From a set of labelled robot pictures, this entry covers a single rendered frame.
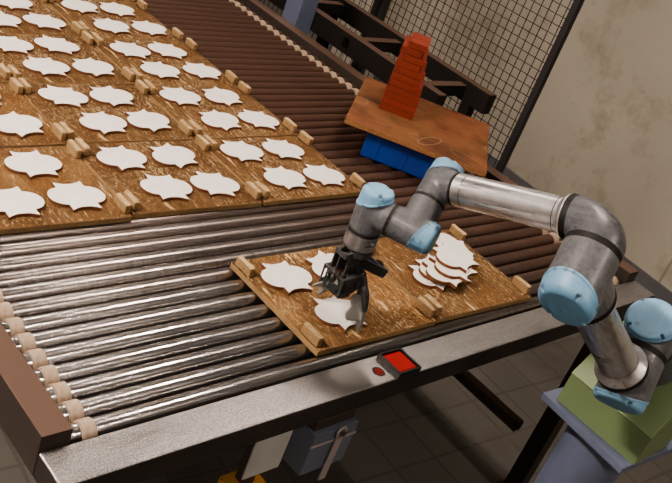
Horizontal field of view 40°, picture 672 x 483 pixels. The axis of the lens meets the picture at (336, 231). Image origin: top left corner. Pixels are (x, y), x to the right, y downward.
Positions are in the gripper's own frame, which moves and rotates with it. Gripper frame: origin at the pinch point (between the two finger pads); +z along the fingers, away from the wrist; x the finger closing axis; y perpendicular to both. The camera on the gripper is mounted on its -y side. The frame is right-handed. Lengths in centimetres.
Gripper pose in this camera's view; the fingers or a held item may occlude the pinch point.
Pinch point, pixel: (339, 312)
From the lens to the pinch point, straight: 217.8
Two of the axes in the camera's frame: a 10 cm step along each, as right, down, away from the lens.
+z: -2.9, 8.2, 5.0
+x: 6.2, 5.5, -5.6
